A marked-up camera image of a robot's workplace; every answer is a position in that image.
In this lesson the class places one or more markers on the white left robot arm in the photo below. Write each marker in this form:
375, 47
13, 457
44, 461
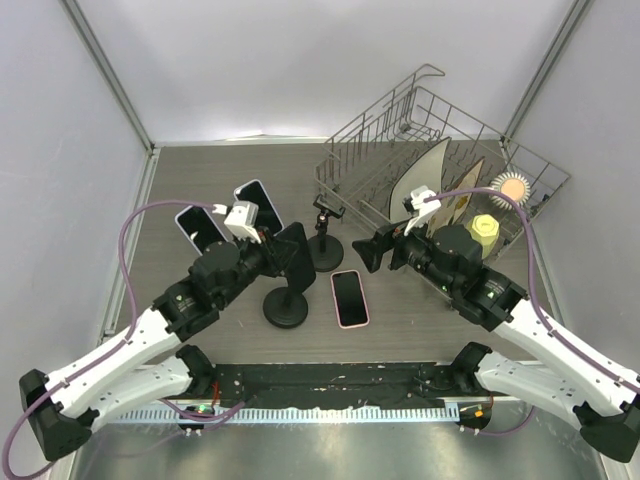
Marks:
152, 359

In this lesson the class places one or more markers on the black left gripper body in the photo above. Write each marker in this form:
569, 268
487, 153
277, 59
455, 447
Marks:
256, 259

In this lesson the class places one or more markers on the black clamp phone stand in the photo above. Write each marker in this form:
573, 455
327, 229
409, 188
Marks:
285, 308

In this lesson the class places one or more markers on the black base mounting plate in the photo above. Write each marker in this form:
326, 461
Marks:
333, 386

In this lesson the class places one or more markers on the black phone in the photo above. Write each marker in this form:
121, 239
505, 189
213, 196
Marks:
300, 272

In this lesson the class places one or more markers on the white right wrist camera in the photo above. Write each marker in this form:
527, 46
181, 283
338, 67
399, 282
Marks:
422, 203

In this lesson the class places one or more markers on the floral square plate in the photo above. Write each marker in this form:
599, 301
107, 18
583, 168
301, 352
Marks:
452, 208

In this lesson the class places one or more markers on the striped white mug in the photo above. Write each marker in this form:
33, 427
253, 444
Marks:
513, 185

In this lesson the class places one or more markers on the phone with pink case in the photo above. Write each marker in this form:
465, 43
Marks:
349, 299

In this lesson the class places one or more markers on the grey wire dish rack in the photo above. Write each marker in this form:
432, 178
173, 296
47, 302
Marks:
366, 158

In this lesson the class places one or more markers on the yellow mug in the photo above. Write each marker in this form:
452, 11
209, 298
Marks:
485, 230

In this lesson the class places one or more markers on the white slotted cable duct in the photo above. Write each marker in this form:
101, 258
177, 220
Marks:
161, 414

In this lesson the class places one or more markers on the phone with lilac case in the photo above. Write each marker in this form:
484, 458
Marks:
199, 228

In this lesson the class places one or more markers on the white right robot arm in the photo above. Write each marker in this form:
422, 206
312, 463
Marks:
594, 394

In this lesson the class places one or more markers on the plain white square plate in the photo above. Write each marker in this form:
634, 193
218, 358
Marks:
426, 170

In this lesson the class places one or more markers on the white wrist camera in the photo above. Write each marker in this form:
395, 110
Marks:
239, 219
422, 203

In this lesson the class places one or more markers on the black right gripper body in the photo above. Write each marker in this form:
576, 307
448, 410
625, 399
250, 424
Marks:
414, 249

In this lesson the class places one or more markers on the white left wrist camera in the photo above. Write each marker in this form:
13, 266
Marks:
239, 219

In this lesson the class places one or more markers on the black round-base phone stand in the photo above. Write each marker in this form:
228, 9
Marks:
327, 251

